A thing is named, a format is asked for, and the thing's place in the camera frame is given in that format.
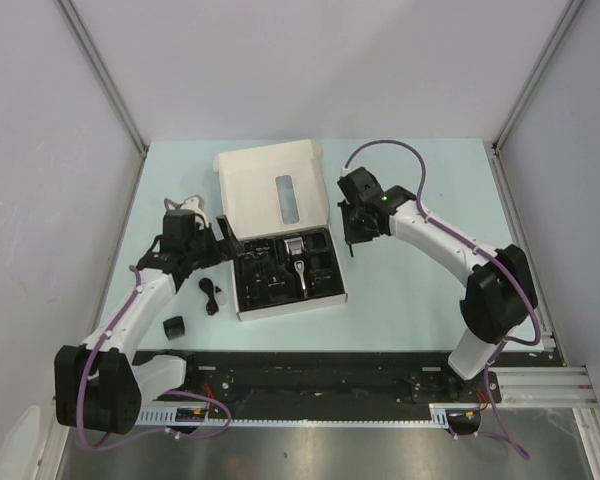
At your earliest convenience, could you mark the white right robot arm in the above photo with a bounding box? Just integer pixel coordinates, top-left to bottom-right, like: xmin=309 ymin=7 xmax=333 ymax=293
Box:
xmin=337 ymin=167 xmax=537 ymax=401

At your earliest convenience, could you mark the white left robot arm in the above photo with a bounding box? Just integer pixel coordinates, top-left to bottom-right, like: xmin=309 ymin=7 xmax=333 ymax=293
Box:
xmin=54 ymin=207 xmax=241 ymax=435

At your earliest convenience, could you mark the silver black hair clipper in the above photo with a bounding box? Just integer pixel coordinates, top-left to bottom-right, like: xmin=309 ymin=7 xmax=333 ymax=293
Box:
xmin=284 ymin=237 xmax=309 ymax=299

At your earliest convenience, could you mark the black plastic tray insert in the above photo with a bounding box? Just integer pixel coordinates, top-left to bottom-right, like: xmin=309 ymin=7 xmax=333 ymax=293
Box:
xmin=233 ymin=227 xmax=346 ymax=320

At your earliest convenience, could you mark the black comb guard on table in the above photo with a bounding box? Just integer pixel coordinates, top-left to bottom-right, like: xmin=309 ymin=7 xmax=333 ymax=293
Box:
xmin=162 ymin=316 xmax=186 ymax=341

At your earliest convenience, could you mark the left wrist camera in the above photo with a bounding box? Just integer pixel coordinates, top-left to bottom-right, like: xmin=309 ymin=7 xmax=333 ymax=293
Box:
xmin=179 ymin=195 xmax=205 ymax=216

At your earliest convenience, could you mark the aluminium frame rail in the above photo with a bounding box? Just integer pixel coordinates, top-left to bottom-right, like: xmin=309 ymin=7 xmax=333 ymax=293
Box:
xmin=485 ymin=142 xmax=600 ymax=479

